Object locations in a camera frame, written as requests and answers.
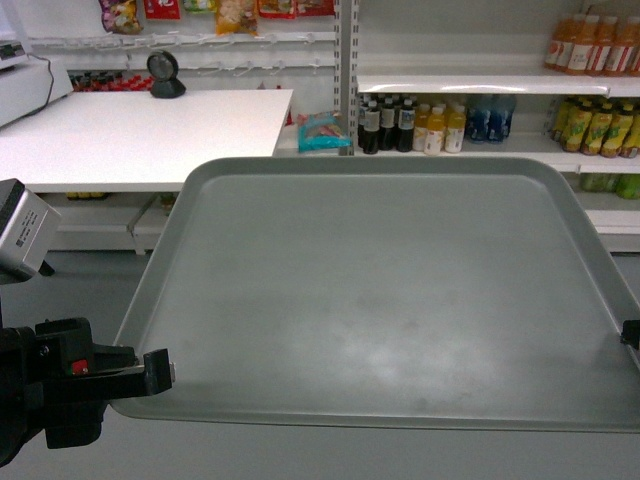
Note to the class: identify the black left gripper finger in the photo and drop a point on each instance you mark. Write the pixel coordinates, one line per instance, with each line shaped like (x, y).
(159, 372)

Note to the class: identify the white checkout table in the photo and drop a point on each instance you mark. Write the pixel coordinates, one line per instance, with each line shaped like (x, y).
(133, 142)

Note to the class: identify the teal snack bag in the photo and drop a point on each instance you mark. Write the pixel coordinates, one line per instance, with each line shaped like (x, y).
(321, 131)

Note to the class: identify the white cash register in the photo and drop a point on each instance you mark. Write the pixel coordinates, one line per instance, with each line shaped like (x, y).
(29, 81)

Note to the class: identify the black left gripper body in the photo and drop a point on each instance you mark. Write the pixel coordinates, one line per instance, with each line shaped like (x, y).
(56, 354)

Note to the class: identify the grey rectangular tray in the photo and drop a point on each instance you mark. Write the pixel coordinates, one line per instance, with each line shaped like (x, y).
(386, 292)

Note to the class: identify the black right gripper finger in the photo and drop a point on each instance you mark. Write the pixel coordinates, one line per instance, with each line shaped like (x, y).
(630, 334)

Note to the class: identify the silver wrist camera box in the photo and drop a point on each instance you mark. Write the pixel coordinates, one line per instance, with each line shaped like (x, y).
(28, 228)

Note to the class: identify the purple snack bag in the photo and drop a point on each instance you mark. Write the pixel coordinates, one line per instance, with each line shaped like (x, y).
(120, 17)

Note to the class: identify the red snack bag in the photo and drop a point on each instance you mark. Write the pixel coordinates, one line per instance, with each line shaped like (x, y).
(162, 10)

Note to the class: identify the orange juice bottle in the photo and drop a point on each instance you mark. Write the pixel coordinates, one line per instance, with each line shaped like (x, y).
(583, 44)
(556, 42)
(605, 34)

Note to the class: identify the round black barcode scanner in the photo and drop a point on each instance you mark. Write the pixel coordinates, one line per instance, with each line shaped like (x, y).
(163, 68)

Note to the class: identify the white slotted shelf upright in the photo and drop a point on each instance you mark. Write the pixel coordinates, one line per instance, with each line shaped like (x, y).
(345, 50)

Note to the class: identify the yellow snack bag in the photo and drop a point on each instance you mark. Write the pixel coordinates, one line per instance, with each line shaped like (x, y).
(236, 17)

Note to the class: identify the white middle shelf board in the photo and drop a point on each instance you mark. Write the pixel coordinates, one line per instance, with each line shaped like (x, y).
(546, 83)

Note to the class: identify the yellow juice bottle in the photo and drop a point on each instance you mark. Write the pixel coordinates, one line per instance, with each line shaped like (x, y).
(455, 130)
(435, 131)

